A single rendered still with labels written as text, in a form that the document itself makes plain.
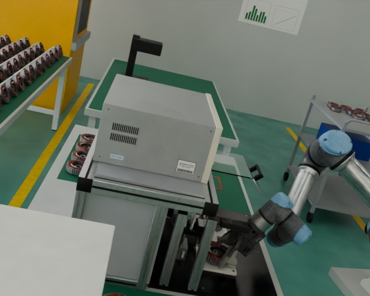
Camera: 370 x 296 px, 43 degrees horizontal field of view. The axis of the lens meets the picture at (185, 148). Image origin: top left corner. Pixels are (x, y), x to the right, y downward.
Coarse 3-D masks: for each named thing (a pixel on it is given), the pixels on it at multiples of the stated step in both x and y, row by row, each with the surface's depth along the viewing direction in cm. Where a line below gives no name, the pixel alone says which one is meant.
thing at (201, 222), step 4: (196, 220) 174; (200, 220) 173; (204, 220) 174; (188, 224) 173; (196, 224) 172; (200, 224) 171; (204, 224) 171; (184, 228) 170; (188, 228) 170; (196, 228) 170; (200, 228) 169; (184, 232) 169; (188, 232) 169; (192, 232) 169; (196, 232) 169; (200, 232) 170; (184, 236) 171; (200, 236) 170; (216, 236) 173; (180, 240) 174; (212, 240) 172; (216, 240) 172; (180, 244) 172
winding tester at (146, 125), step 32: (128, 96) 159; (160, 96) 169; (192, 96) 180; (128, 128) 149; (160, 128) 150; (192, 128) 150; (96, 160) 153; (128, 160) 153; (160, 160) 154; (192, 160) 154
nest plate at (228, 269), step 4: (196, 248) 181; (196, 252) 179; (212, 252) 181; (204, 264) 172; (208, 264) 173; (212, 264) 173; (228, 264) 176; (204, 268) 170; (208, 268) 171; (212, 268) 171; (216, 268) 172; (220, 268) 172; (224, 268) 173; (228, 268) 173; (232, 268) 174; (216, 272) 171; (220, 272) 171; (224, 272) 171; (228, 272) 172; (232, 272) 172; (236, 272) 173
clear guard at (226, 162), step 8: (216, 152) 203; (224, 152) 206; (216, 160) 194; (224, 160) 196; (232, 160) 199; (240, 160) 201; (216, 168) 186; (224, 168) 188; (232, 168) 190; (240, 168) 193; (248, 168) 195; (240, 176) 185; (248, 176) 186; (256, 184) 187
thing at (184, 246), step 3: (186, 240) 177; (183, 243) 174; (186, 243) 175; (180, 246) 172; (183, 246) 172; (186, 246) 173; (180, 249) 171; (183, 249) 172; (186, 249) 172; (177, 252) 172; (180, 252) 172; (186, 252) 172; (177, 255) 172; (180, 255) 172; (177, 258) 173; (180, 258) 173; (183, 258) 173
